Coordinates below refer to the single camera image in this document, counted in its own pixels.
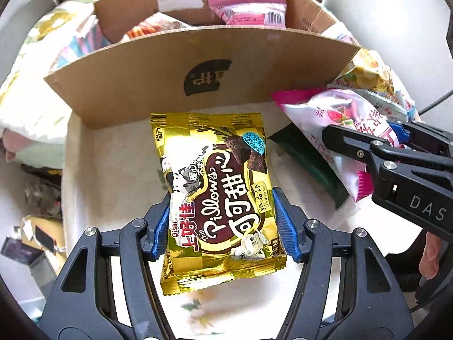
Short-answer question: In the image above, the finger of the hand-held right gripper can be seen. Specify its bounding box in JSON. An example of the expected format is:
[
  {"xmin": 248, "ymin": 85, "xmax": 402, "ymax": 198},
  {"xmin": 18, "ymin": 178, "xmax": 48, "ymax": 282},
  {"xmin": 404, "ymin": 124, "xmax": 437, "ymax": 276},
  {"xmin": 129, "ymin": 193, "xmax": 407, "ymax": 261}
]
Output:
[
  {"xmin": 387, "ymin": 120, "xmax": 453, "ymax": 157},
  {"xmin": 321, "ymin": 124, "xmax": 453, "ymax": 178}
]

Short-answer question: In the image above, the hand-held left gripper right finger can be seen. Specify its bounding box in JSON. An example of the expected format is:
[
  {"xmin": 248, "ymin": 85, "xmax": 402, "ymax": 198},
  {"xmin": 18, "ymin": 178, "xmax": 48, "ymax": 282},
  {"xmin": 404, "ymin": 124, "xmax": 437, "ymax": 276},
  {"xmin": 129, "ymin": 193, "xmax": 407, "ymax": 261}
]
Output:
[{"xmin": 272, "ymin": 186, "xmax": 415, "ymax": 340}]

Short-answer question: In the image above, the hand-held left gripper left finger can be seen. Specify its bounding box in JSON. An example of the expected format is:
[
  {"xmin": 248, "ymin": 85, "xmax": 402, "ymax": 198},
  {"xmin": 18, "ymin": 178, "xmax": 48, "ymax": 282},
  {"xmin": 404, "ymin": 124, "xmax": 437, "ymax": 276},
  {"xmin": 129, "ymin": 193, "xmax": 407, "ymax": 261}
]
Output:
[{"xmin": 39, "ymin": 195, "xmax": 174, "ymax": 340}]

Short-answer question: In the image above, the pink strawberry snack packet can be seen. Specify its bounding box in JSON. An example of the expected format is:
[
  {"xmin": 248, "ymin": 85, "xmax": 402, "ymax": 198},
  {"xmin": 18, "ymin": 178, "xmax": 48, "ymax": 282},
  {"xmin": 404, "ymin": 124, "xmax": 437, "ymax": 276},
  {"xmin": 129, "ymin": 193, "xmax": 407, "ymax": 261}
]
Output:
[{"xmin": 271, "ymin": 88, "xmax": 411, "ymax": 202}]

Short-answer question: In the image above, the gold cocoa snack packet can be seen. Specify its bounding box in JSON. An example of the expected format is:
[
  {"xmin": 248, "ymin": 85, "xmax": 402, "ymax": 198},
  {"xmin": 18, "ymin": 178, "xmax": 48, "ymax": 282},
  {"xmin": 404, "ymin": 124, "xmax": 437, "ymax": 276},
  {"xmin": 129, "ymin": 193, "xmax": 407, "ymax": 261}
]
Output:
[{"xmin": 150, "ymin": 112, "xmax": 287, "ymax": 295}]

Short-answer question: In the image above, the brown cardboard box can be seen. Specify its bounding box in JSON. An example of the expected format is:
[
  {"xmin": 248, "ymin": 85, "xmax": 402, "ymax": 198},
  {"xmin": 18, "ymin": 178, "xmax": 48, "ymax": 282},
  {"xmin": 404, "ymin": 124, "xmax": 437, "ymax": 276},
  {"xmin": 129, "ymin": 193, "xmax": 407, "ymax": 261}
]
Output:
[{"xmin": 43, "ymin": 0, "xmax": 362, "ymax": 130}]

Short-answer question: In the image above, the person's right hand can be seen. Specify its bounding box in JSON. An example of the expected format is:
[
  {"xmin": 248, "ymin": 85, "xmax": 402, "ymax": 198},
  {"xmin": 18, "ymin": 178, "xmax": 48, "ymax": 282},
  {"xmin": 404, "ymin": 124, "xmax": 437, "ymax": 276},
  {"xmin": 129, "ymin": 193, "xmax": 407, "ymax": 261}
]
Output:
[{"xmin": 418, "ymin": 232, "xmax": 444, "ymax": 281}]

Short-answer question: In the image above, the dark green snack packet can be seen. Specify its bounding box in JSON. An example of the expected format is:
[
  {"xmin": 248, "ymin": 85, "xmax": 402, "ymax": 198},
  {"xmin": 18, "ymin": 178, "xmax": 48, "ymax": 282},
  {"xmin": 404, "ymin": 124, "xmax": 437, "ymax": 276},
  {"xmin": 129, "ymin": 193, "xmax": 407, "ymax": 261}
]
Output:
[{"xmin": 267, "ymin": 122, "xmax": 349, "ymax": 210}]

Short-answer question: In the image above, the yellow chips packet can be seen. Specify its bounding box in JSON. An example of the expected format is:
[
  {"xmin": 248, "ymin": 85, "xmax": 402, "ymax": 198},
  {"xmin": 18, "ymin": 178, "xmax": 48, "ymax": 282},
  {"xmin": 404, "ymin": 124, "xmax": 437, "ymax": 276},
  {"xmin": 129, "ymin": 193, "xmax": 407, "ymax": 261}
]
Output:
[{"xmin": 327, "ymin": 48, "xmax": 420, "ymax": 121}]

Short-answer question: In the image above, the white floral bed sheet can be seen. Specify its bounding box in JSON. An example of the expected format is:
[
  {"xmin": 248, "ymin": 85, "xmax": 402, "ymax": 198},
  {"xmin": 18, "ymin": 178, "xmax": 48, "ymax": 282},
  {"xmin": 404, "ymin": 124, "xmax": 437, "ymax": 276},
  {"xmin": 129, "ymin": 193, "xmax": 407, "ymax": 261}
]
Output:
[{"xmin": 62, "ymin": 103, "xmax": 390, "ymax": 340}]

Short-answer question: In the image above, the yellow bag with black tag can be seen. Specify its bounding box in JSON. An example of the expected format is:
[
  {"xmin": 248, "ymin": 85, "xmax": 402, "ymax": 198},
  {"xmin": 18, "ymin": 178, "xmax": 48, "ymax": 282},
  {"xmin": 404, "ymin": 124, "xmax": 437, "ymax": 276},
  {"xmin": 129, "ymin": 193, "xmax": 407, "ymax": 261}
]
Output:
[{"xmin": 19, "ymin": 215, "xmax": 67, "ymax": 254}]

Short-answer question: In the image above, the dark metal box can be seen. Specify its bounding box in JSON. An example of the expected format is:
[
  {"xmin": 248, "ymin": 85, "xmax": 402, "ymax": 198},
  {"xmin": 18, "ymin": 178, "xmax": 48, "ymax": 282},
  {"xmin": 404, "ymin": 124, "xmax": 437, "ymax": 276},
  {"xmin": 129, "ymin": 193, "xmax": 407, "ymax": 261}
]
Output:
[{"xmin": 0, "ymin": 235, "xmax": 41, "ymax": 267}]

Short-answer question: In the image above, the floral striped quilt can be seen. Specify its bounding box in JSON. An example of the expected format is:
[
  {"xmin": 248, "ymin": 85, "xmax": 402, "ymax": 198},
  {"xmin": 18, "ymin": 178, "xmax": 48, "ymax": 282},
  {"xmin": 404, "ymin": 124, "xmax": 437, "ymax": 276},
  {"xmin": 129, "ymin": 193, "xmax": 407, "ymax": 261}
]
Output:
[{"xmin": 0, "ymin": 0, "xmax": 107, "ymax": 165}]

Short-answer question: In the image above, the white and orange snack packet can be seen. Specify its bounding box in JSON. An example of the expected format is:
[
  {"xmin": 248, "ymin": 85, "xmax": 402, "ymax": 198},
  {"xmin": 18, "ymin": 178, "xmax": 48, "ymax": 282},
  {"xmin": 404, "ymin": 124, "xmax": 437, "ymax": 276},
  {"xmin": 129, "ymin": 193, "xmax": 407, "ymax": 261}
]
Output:
[{"xmin": 124, "ymin": 12, "xmax": 193, "ymax": 39}]

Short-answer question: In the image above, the black cable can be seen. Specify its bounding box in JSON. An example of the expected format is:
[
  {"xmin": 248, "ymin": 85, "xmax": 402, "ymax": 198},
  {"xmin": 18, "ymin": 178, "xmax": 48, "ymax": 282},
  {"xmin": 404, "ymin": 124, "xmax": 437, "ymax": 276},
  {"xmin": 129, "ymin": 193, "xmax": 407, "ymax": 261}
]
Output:
[{"xmin": 420, "ymin": 87, "xmax": 453, "ymax": 114}]

